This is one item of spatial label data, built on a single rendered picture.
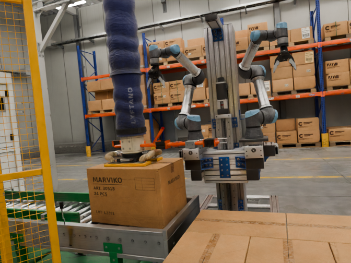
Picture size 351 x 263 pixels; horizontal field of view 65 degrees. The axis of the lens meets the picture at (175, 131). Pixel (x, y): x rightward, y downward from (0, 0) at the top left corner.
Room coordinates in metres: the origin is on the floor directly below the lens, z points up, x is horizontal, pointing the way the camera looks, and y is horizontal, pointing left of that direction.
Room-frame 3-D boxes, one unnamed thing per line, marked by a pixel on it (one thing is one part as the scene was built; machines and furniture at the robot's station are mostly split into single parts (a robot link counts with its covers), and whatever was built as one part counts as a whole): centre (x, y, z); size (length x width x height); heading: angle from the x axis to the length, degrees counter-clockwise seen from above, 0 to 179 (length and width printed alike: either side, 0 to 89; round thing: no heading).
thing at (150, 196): (2.03, 0.31, 0.75); 0.60 x 0.40 x 0.40; 65
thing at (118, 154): (2.04, 0.33, 1.01); 0.34 x 0.25 x 0.06; 67
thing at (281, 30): (2.00, -0.82, 1.82); 0.09 x 0.08 x 0.11; 12
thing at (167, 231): (1.90, -0.01, 0.58); 0.70 x 0.03 x 0.06; 159
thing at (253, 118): (2.24, -0.65, 1.20); 0.13 x 0.12 x 0.14; 102
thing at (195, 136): (2.40, -0.17, 1.09); 0.15 x 0.15 x 0.10
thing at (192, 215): (1.90, -0.01, 0.48); 0.70 x 0.03 x 0.15; 159
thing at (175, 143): (2.07, 0.10, 1.08); 0.93 x 0.30 x 0.04; 67
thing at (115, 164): (1.95, 0.36, 0.97); 0.34 x 0.10 x 0.05; 67
